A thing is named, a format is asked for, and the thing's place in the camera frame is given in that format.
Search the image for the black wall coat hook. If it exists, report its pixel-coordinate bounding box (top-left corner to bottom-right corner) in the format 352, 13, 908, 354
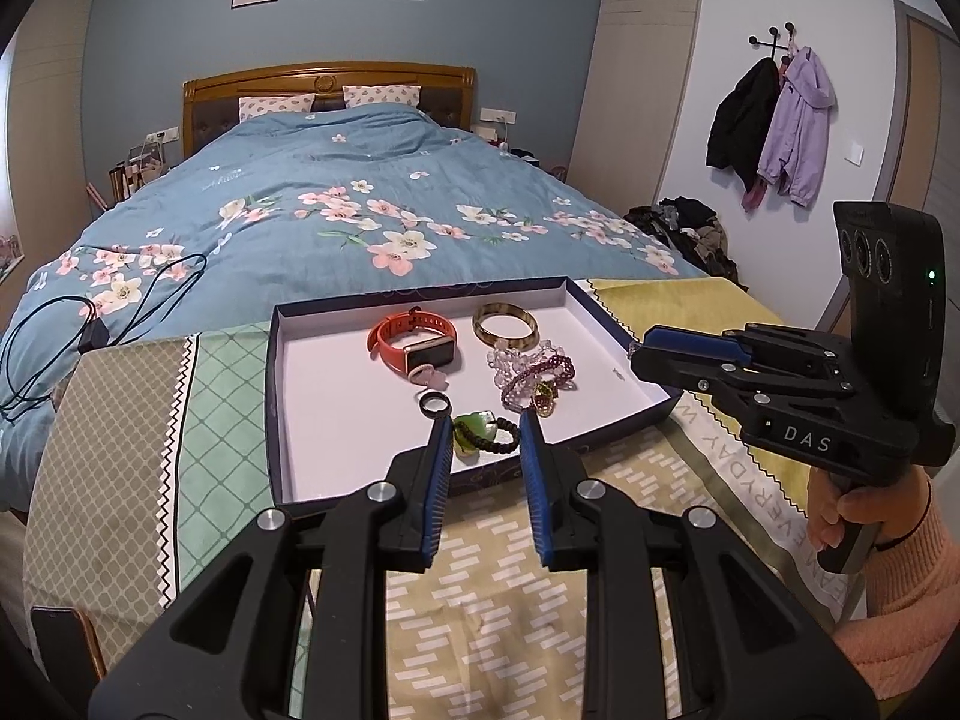
748, 21, 800, 65

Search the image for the beige wardrobe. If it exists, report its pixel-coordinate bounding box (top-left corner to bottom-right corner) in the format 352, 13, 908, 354
566, 0, 706, 203

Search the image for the person's right hand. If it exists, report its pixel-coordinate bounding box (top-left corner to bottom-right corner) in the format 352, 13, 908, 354
806, 472, 935, 552

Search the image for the bedside cosmetics rack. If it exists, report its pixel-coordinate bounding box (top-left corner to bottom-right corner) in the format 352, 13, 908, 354
107, 139, 166, 203

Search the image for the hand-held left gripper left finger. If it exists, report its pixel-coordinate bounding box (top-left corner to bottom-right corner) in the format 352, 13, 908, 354
88, 412, 455, 720

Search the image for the patterned green beige blanket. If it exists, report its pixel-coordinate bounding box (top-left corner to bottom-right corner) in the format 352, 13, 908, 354
22, 276, 848, 720

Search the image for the black jacket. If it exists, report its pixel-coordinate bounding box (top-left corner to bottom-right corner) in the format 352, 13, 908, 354
705, 58, 781, 192

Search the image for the white patterned pillow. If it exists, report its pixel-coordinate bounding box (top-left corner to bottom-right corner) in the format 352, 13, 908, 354
343, 84, 422, 109
238, 93, 316, 121

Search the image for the bed with blue floral duvet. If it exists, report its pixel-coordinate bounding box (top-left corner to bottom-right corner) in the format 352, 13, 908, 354
0, 106, 710, 518

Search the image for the purple bead bracelet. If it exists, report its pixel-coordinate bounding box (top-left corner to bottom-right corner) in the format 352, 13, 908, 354
499, 355, 578, 404

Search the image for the green jade pendant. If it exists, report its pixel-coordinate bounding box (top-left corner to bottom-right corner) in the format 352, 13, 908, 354
450, 409, 505, 460

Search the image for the pile of dark clothes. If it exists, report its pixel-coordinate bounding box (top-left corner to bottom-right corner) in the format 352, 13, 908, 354
622, 196, 740, 286

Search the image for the wooden bed headboard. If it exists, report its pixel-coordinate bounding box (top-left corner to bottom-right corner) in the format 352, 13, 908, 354
182, 64, 479, 162

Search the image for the wooden door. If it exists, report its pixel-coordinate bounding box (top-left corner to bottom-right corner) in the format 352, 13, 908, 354
874, 0, 960, 331

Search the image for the black charger cable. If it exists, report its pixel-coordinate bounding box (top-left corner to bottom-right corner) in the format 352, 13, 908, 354
0, 253, 209, 421

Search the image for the orange smartwatch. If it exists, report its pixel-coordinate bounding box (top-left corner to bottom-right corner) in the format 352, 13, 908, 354
367, 307, 457, 377

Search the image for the clear crystal bead bracelet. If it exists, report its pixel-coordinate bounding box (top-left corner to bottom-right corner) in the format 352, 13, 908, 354
486, 340, 571, 383

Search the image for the tortoiseshell bangle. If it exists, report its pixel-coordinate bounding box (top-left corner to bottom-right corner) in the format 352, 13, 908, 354
472, 302, 539, 352

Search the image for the bedside table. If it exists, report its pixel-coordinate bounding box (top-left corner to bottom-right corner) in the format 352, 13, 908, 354
487, 135, 571, 181

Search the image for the navy box with white inside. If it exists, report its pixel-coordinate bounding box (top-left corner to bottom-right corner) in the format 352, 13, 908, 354
266, 276, 682, 509

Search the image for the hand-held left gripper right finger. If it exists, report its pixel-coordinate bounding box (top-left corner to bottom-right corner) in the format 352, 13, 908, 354
519, 409, 880, 720

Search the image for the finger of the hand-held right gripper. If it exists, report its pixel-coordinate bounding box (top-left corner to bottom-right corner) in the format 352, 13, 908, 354
643, 322, 854, 385
630, 345, 835, 411

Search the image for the person's right forearm pink sleeve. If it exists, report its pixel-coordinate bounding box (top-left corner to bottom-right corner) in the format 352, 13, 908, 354
829, 476, 960, 713

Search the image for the purple jacket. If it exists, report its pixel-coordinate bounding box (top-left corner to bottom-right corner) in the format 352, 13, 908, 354
756, 46, 837, 207

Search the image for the smartphone with orange case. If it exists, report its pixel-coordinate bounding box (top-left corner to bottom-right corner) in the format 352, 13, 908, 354
30, 606, 106, 683

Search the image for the dark bead bracelet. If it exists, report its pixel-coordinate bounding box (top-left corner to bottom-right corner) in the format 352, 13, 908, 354
484, 414, 522, 457

